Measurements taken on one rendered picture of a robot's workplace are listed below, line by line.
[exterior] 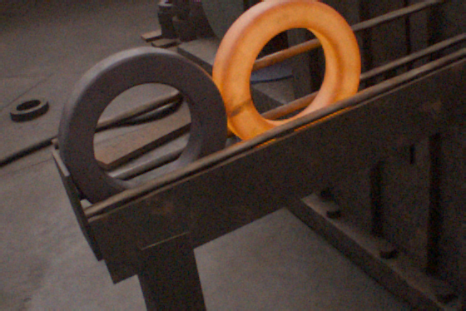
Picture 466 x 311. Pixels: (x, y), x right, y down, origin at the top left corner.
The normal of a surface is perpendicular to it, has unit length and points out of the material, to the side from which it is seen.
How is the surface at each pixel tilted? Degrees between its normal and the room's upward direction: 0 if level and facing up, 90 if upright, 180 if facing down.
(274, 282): 0
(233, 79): 90
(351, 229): 0
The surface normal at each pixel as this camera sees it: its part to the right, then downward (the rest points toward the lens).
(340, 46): 0.44, 0.35
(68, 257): -0.13, -0.89
